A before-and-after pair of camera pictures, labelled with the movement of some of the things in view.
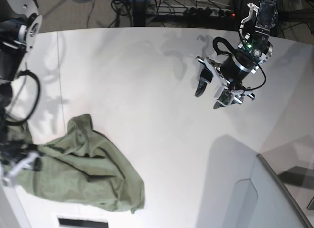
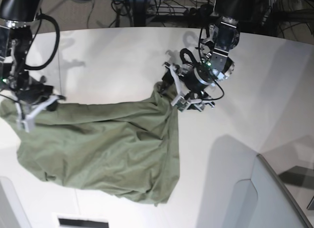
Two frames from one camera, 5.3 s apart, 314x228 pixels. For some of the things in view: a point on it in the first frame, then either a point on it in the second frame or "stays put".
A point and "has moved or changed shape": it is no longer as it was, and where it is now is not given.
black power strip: x=207 y=11 stays put
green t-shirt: x=84 y=167 has moved or changed shape
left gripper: x=16 y=157 to x=32 y=97
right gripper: x=230 y=74 to x=192 y=81
